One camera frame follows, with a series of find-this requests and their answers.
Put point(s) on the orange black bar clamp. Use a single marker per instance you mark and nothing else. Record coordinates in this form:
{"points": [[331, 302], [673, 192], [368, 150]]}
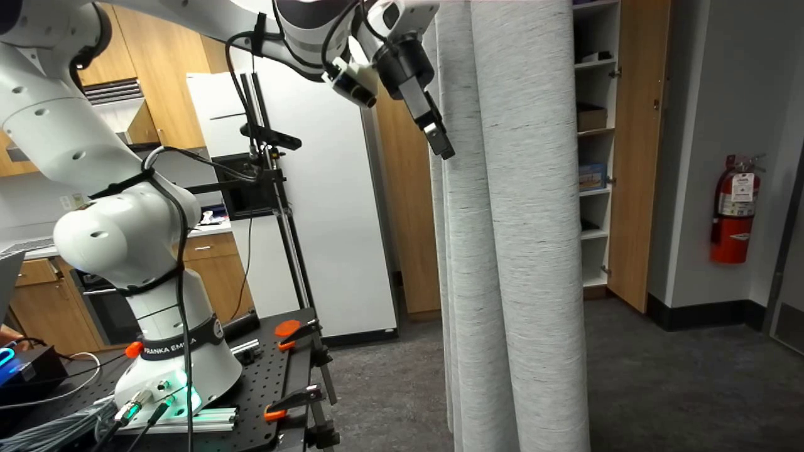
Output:
{"points": [[292, 333]]}

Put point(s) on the black camera tripod stand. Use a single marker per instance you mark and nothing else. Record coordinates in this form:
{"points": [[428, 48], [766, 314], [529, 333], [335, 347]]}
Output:
{"points": [[255, 182]]}

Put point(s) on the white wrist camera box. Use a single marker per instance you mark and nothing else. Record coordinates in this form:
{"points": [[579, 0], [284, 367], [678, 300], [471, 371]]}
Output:
{"points": [[398, 19]]}

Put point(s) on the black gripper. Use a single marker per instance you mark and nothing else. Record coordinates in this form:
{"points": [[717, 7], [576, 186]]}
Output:
{"points": [[404, 69]]}

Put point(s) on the person bare hand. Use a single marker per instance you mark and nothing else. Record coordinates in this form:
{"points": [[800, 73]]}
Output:
{"points": [[9, 334]]}

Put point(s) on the wooden kitchen cabinets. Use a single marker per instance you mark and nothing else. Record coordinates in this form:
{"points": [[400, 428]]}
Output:
{"points": [[137, 220]]}

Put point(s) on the white refrigerator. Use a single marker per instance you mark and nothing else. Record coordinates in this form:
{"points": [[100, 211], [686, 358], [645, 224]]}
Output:
{"points": [[329, 195]]}

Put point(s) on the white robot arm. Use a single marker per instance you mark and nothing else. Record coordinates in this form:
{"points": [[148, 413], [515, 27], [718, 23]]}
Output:
{"points": [[310, 37]]}

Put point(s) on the grey fabric curtain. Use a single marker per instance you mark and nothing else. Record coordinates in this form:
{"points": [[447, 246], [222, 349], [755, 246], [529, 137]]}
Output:
{"points": [[509, 226]]}

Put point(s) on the red fire extinguisher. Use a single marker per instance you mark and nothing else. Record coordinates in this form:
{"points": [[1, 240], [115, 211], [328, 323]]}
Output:
{"points": [[735, 211]]}

